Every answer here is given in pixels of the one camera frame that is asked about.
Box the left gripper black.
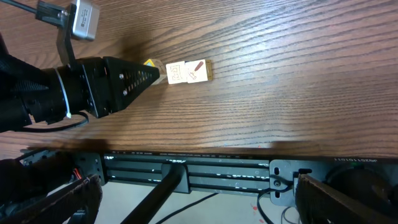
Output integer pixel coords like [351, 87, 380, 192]
[46, 57, 157, 123]

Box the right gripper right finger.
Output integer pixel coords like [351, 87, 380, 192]
[295, 174, 397, 224]

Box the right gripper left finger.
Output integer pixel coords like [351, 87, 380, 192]
[1, 175, 103, 224]

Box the yellow block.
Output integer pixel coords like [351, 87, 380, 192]
[144, 58, 167, 85]

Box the block with blue side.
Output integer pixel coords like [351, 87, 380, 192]
[166, 61, 187, 85]

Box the white block with brush picture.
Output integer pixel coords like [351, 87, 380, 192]
[185, 59, 213, 83]

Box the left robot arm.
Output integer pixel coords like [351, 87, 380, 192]
[1, 43, 160, 133]

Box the black stand leg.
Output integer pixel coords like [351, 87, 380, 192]
[121, 164, 190, 224]

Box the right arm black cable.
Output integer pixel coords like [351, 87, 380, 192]
[256, 174, 299, 224]

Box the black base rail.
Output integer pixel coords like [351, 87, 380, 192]
[18, 149, 398, 208]

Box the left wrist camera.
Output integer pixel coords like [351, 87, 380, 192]
[35, 0, 100, 66]

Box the floor cable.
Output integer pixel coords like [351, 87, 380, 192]
[155, 192, 220, 224]

